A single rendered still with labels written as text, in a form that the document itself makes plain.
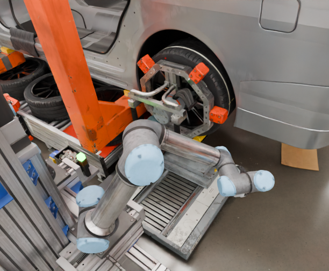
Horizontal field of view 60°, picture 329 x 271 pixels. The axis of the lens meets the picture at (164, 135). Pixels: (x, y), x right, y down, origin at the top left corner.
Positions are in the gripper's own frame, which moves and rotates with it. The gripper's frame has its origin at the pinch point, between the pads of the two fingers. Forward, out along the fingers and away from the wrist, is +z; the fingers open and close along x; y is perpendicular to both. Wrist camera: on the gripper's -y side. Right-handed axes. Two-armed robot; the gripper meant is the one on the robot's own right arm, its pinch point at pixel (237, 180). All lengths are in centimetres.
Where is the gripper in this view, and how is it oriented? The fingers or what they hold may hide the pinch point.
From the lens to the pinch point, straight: 143.5
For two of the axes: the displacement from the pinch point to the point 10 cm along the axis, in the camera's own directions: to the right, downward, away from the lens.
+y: -9.7, 2.0, -1.2
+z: -0.9, 1.7, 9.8
